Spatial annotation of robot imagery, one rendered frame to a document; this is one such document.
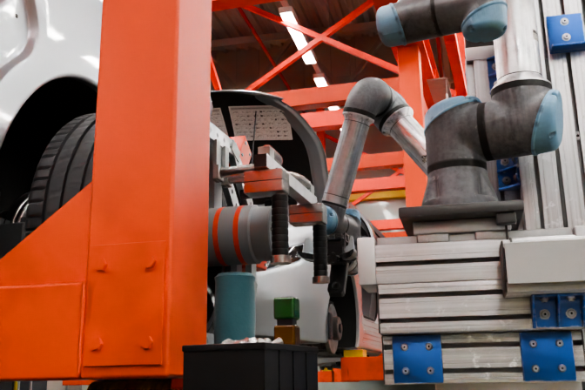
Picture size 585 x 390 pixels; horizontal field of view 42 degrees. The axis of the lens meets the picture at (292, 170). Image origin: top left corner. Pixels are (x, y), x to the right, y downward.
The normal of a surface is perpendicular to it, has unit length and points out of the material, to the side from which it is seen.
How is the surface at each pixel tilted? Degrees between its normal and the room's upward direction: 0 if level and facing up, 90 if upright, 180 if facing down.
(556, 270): 90
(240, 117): 143
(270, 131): 139
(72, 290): 90
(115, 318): 90
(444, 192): 72
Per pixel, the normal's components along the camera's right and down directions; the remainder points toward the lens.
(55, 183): -0.28, -0.46
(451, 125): -0.46, -0.24
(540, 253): -0.22, -0.26
